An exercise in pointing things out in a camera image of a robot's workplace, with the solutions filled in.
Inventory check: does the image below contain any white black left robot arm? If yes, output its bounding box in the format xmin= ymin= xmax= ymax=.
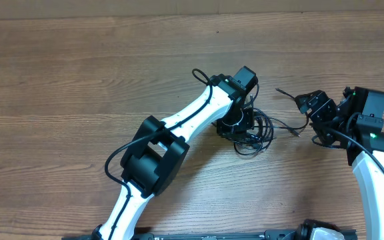
xmin=91 ymin=66 xmax=258 ymax=239

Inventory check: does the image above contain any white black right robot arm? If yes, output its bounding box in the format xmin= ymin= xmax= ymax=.
xmin=294 ymin=87 xmax=384 ymax=239

